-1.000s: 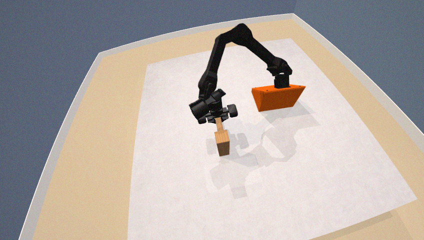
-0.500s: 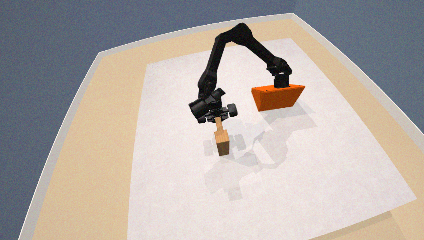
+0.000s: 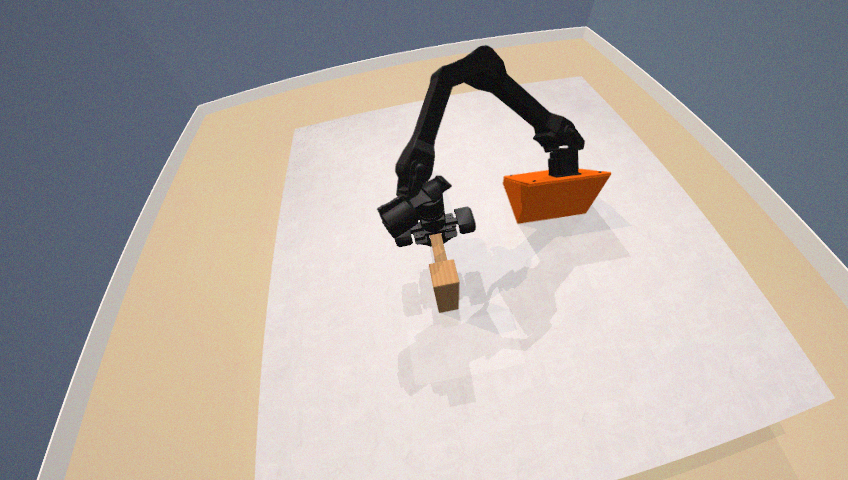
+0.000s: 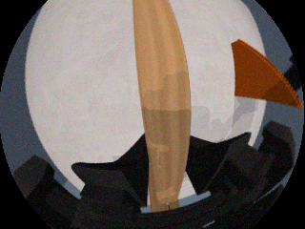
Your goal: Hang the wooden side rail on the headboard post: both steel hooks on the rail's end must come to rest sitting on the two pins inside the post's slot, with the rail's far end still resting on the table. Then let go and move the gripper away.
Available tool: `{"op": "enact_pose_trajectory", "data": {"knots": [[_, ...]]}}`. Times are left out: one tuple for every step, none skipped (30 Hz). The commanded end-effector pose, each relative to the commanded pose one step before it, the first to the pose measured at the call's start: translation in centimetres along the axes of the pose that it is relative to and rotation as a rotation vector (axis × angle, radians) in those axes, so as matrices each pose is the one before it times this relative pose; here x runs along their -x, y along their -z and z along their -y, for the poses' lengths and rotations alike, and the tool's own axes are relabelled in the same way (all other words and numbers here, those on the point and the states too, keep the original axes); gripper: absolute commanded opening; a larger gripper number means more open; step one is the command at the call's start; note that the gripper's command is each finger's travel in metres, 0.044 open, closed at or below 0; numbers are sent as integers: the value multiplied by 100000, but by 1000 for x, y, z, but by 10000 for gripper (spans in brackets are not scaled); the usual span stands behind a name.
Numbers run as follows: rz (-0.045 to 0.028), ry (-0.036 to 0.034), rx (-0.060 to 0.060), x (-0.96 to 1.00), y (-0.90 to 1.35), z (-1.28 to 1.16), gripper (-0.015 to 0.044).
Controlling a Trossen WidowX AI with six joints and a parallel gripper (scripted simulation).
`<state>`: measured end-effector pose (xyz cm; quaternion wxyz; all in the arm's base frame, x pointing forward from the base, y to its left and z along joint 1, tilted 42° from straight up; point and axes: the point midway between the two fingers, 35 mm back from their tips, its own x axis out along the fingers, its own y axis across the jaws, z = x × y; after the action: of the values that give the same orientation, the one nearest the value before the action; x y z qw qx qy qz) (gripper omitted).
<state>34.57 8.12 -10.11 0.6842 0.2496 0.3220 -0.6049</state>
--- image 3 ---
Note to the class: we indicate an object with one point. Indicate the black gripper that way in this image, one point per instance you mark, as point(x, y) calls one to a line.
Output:
point(445, 224)

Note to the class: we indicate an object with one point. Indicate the wooden post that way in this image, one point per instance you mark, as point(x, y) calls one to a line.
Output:
point(446, 285)

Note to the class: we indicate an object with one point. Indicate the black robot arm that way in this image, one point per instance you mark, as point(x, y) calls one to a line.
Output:
point(484, 70)

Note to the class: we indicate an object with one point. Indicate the light wooden plank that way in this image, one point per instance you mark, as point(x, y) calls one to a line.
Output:
point(438, 248)

